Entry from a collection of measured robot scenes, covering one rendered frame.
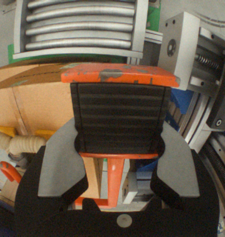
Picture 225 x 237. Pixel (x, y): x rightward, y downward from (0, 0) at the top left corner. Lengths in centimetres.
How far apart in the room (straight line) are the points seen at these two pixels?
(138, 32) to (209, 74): 41
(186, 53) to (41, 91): 29
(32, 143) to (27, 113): 10
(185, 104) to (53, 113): 34
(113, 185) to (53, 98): 21
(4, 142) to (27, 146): 8
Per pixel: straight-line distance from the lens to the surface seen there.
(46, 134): 33
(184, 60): 22
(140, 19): 61
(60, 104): 29
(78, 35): 73
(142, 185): 48
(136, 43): 59
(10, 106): 39
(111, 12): 67
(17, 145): 31
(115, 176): 18
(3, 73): 99
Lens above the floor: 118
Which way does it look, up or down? 58 degrees down
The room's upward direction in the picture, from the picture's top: 176 degrees counter-clockwise
